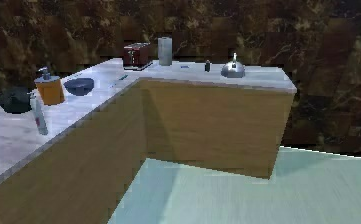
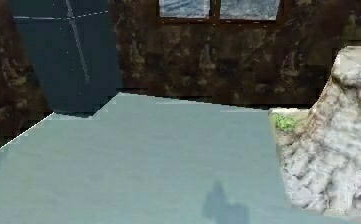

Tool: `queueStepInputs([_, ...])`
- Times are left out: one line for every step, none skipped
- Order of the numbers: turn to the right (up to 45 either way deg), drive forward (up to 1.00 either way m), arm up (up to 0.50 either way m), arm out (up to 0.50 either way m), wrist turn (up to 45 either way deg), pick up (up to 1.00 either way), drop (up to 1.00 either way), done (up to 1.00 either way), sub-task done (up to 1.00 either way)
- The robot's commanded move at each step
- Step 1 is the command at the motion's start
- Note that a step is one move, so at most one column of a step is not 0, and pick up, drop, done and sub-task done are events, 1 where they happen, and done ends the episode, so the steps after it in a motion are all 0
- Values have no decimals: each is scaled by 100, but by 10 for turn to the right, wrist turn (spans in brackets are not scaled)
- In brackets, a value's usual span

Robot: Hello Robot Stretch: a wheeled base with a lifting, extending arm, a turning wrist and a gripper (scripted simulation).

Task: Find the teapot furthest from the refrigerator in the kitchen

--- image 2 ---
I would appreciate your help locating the brown framed window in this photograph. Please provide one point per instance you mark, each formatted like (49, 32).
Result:
(218, 10)

